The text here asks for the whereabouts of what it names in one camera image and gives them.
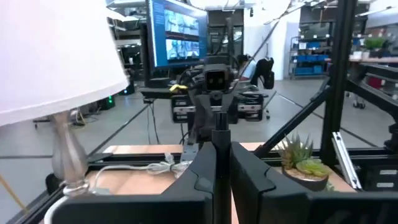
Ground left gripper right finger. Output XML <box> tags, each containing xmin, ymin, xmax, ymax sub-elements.
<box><xmin>229</xmin><ymin>141</ymin><xmax>398</xmax><ymax>224</ymax></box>

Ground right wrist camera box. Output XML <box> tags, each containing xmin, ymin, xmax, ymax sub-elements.
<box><xmin>203</xmin><ymin>63</ymin><xmax>230</xmax><ymax>93</ymax></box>

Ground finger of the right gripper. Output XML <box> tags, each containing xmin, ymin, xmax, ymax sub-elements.
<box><xmin>228</xmin><ymin>92</ymin><xmax>240</xmax><ymax>126</ymax></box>
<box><xmin>187</xmin><ymin>93</ymin><xmax>216</xmax><ymax>146</ymax></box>

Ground large blue screen monitor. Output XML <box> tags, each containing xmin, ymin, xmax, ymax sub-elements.
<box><xmin>145</xmin><ymin>0</ymin><xmax>208</xmax><ymax>70</ymax></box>

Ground yellow hanging cable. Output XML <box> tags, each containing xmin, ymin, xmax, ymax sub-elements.
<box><xmin>0</xmin><ymin>173</ymin><xmax>29</xmax><ymax>215</ymax></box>

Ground potted green succulent plant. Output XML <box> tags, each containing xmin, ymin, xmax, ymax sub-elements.
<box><xmin>278</xmin><ymin>133</ymin><xmax>332</xmax><ymax>192</ymax></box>

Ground silver frame bracket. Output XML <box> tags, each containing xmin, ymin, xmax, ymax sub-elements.
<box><xmin>180</xmin><ymin>142</ymin><xmax>200</xmax><ymax>163</ymax></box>
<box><xmin>331</xmin><ymin>131</ymin><xmax>364</xmax><ymax>190</ymax></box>

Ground black desk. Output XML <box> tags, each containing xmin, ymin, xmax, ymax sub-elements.
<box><xmin>138</xmin><ymin>86</ymin><xmax>277</xmax><ymax>103</ymax></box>

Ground black office chair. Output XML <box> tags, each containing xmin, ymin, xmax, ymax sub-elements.
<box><xmin>251</xmin><ymin>57</ymin><xmax>276</xmax><ymax>90</ymax></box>

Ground shelf with blue bins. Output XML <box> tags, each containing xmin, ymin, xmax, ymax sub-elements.
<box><xmin>289</xmin><ymin>35</ymin><xmax>330</xmax><ymax>78</ymax></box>

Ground green plant in pot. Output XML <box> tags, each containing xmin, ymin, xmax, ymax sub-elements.
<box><xmin>363</xmin><ymin>36</ymin><xmax>387</xmax><ymax>58</ymax></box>

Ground white lamp cord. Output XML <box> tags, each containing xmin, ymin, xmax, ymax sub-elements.
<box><xmin>43</xmin><ymin>152</ymin><xmax>193</xmax><ymax>224</ymax></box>

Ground wooden workshop table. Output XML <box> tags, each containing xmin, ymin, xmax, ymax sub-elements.
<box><xmin>349</xmin><ymin>55</ymin><xmax>398</xmax><ymax>65</ymax></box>

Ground black device with green light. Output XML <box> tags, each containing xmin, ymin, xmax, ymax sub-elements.
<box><xmin>98</xmin><ymin>94</ymin><xmax>116</xmax><ymax>111</ymax></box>

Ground white shade silver table lamp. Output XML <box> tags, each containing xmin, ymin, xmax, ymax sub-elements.
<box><xmin>0</xmin><ymin>0</ymin><xmax>130</xmax><ymax>200</ymax></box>

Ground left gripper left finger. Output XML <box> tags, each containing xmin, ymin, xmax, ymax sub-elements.
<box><xmin>51</xmin><ymin>141</ymin><xmax>218</xmax><ymax>224</ymax></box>

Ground black aluminium table frame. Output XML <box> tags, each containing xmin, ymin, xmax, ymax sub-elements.
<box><xmin>6</xmin><ymin>0</ymin><xmax>398</xmax><ymax>224</ymax></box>

